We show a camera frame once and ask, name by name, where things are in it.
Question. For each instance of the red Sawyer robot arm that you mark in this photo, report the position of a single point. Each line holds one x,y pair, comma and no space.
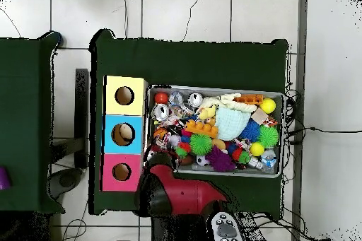
183,193

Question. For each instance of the wooden box with three holes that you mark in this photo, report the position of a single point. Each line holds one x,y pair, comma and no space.
124,111

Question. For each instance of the small baseball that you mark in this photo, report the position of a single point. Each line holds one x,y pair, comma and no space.
175,140

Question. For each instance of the orange toy building brick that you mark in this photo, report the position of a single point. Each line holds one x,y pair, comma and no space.
202,129

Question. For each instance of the yellow plush duck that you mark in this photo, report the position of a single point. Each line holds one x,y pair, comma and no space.
205,113

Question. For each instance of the small basketball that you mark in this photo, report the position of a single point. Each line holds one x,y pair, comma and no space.
159,133

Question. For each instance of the red-orange ball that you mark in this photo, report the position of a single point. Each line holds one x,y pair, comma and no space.
161,98

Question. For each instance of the bright green spiky ball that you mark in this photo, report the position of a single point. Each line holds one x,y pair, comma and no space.
200,144

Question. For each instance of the mint green cloth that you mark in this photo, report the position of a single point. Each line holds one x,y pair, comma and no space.
230,123

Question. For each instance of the purple spiky toy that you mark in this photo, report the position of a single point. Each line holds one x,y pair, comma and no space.
219,160

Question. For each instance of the dark green table cloth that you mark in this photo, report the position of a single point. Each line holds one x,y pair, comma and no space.
198,63

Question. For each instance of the blue spiky ball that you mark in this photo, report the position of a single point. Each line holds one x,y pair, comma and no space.
250,131

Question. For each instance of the dark grey rounded base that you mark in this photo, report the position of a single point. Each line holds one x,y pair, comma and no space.
66,180

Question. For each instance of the green cloth side table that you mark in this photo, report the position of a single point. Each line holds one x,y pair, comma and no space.
22,125

